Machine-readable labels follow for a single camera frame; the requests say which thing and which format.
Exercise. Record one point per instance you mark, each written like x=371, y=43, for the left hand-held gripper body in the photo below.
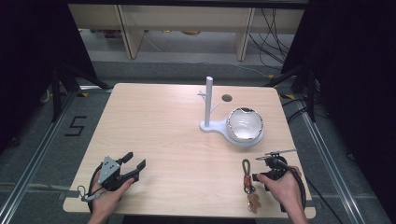
x=109, y=171

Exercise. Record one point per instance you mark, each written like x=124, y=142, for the white bowl silver rim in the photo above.
x=244, y=124

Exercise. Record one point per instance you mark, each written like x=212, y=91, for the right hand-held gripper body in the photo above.
x=275, y=168

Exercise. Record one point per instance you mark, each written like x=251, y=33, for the person's left hand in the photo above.
x=107, y=199

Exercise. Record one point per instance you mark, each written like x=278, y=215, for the black curtain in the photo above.
x=358, y=62
x=31, y=46

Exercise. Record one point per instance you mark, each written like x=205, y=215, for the black metal stand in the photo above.
x=57, y=93
x=309, y=93

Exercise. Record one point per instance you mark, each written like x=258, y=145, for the white jewelry stand with post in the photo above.
x=208, y=102

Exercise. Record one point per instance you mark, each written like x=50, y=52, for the person's right hand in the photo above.
x=288, y=193

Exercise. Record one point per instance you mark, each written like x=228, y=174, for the aluminium rail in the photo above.
x=34, y=158
x=330, y=158

